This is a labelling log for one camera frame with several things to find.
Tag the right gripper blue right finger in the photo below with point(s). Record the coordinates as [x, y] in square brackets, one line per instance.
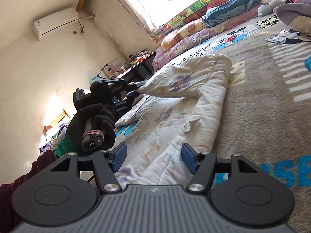
[201, 166]

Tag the white wall air conditioner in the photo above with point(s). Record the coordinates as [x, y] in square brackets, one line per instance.
[53, 22]

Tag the colourful alphabet foam mat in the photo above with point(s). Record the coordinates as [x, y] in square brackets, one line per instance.
[193, 12]

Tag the black gloved left hand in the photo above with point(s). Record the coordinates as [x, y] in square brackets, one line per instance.
[102, 127]

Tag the grey plush toy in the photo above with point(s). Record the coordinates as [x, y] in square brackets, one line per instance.
[267, 9]

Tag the purple grey folded garment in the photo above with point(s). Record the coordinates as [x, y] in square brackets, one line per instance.
[55, 140]

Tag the blue folded duvet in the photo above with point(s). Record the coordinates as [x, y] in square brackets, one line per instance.
[228, 10]

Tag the white floral quilted garment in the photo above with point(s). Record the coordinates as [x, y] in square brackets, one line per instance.
[181, 103]

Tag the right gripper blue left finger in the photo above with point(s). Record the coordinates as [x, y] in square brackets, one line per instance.
[106, 164]

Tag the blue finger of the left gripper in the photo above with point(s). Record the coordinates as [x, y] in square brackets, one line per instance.
[132, 95]
[137, 84]

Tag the purple and cream garment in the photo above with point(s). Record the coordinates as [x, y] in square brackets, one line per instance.
[295, 15]

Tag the dark cluttered desk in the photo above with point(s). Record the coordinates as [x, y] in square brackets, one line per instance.
[140, 71]

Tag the Mickey Mouse bed blanket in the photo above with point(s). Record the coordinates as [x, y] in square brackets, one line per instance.
[266, 112]

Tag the yellow patterned pillow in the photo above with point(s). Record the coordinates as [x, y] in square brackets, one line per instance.
[179, 34]

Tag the purple floral quilt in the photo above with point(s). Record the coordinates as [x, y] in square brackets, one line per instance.
[162, 57]

